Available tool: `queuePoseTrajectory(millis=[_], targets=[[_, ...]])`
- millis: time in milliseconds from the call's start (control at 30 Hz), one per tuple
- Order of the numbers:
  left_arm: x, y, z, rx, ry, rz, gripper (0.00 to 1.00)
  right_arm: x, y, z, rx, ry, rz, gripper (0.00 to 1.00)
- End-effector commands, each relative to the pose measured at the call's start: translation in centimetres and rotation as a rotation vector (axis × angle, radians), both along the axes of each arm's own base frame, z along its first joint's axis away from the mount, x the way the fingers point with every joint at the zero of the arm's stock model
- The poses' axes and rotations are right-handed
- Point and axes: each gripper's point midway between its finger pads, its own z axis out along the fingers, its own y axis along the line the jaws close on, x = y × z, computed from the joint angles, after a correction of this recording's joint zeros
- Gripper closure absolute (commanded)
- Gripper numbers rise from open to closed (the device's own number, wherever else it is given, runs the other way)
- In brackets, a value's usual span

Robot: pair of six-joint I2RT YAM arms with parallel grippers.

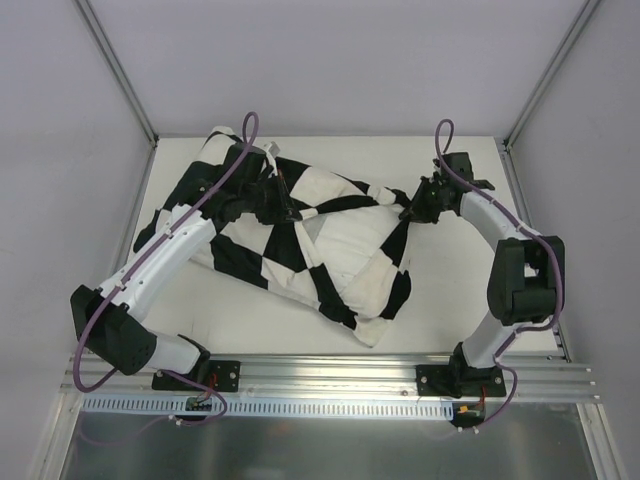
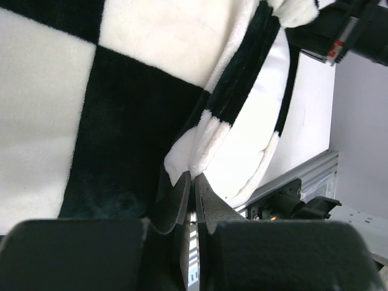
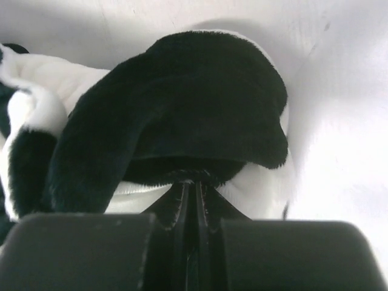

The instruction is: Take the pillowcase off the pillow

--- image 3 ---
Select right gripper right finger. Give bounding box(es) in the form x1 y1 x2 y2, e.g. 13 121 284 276
195 183 387 290

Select black white checkered pillowcase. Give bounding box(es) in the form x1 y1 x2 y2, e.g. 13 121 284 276
1 30 292 240

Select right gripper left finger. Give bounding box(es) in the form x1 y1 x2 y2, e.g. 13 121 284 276
1 184 189 290

